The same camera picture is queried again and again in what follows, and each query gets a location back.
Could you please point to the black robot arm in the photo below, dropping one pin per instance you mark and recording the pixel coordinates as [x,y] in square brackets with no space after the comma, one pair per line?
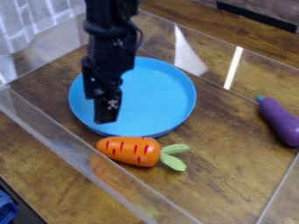
[108,13]

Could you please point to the blue round plate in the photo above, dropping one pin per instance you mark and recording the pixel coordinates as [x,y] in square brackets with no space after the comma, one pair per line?
[160,98]

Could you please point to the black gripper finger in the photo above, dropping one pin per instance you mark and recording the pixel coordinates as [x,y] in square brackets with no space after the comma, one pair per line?
[108,102]
[89,82]

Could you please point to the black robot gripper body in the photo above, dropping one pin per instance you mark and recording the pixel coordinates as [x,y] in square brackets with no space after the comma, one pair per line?
[113,47]

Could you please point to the clear acrylic enclosure wall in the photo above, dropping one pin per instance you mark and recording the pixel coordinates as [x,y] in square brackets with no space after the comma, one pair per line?
[242,175]

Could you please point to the purple toy eggplant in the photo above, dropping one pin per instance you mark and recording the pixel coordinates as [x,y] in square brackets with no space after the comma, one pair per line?
[281,120]

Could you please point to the orange toy carrot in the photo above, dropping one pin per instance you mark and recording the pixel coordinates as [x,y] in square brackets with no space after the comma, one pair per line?
[142,151]

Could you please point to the blue object at corner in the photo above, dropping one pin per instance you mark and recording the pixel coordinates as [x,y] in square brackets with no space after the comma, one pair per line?
[9,208]

